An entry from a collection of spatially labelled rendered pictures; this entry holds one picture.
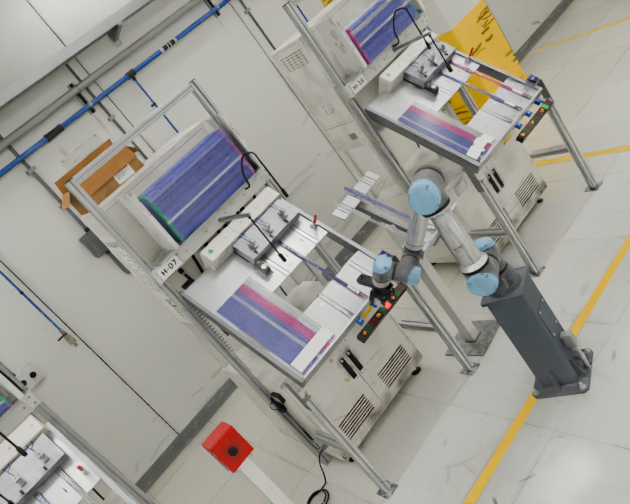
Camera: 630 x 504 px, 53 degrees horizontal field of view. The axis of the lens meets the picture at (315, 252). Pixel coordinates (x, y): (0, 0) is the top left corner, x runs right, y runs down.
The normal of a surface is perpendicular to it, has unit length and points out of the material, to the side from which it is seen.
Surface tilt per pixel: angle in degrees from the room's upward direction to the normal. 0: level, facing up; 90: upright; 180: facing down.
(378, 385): 90
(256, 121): 90
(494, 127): 44
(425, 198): 82
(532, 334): 90
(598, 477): 0
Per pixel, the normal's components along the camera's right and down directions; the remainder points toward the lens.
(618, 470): -0.58, -0.74
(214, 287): -0.04, -0.55
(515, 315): -0.29, 0.65
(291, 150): 0.54, -0.03
